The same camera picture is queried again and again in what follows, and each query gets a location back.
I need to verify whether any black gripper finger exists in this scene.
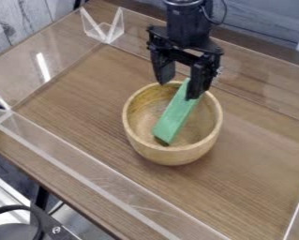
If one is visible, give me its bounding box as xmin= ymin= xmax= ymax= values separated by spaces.
xmin=150 ymin=51 xmax=175 ymax=85
xmin=186 ymin=64 xmax=214 ymax=99

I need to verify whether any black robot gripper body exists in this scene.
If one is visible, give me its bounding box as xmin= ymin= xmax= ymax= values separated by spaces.
xmin=146 ymin=2 xmax=226 ymax=78

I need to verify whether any green rectangular block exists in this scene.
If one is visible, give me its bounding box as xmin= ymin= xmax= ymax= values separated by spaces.
xmin=151 ymin=79 xmax=200 ymax=145

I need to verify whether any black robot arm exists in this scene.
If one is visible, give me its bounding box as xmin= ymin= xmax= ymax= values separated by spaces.
xmin=147 ymin=0 xmax=224 ymax=100

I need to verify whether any light wooden bowl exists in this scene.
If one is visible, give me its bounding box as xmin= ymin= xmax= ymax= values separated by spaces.
xmin=122 ymin=80 xmax=223 ymax=166

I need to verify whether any black table leg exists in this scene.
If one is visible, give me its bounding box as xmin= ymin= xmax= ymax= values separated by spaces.
xmin=35 ymin=187 xmax=49 ymax=210

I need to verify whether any clear acrylic tray enclosure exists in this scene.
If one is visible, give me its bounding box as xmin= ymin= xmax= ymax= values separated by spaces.
xmin=0 ymin=2 xmax=299 ymax=240

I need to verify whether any black metal bracket with screw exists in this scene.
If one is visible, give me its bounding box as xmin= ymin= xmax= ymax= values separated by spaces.
xmin=31 ymin=205 xmax=81 ymax=240

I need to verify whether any black cable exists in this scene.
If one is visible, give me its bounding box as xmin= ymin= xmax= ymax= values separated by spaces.
xmin=0 ymin=204 xmax=49 ymax=240

